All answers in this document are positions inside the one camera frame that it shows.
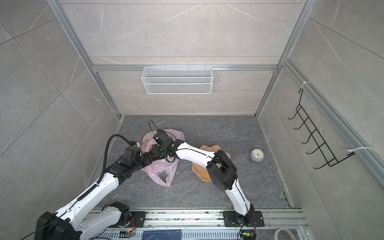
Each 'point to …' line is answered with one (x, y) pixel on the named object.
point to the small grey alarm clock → (257, 154)
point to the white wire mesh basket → (178, 80)
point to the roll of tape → (281, 229)
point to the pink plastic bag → (162, 170)
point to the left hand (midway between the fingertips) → (149, 153)
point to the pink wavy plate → (202, 171)
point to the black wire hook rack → (331, 161)
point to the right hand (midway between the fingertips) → (154, 150)
